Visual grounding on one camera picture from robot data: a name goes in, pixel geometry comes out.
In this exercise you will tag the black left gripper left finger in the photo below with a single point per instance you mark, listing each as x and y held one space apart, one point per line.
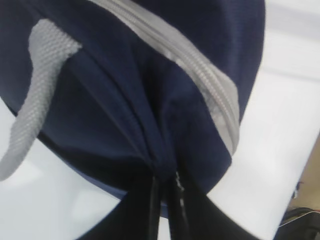
137 216

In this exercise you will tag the navy insulated lunch bag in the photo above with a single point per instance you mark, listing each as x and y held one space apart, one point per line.
121 89

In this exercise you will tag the black device on floor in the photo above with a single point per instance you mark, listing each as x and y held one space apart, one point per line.
301 223

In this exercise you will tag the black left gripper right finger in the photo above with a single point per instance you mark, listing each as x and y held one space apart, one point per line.
193 216

